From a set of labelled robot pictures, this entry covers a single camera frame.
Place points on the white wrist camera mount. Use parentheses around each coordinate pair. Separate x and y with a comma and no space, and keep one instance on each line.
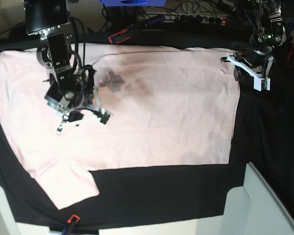
(261,84)

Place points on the blue box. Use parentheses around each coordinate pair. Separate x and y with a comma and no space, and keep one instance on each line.
(111,3)

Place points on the pink T-shirt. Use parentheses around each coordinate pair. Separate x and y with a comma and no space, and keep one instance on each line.
(168,107)

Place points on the metal black gripper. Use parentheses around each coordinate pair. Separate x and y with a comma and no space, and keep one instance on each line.
(83,115)

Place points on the white power strip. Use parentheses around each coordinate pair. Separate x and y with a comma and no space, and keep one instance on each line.
(175,17)

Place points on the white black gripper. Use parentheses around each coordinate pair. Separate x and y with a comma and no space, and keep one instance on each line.
(253,61)

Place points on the orange black clamp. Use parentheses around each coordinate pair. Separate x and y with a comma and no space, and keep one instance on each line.
(133,30)

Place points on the red object at right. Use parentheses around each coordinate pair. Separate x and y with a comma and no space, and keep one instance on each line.
(290,57)

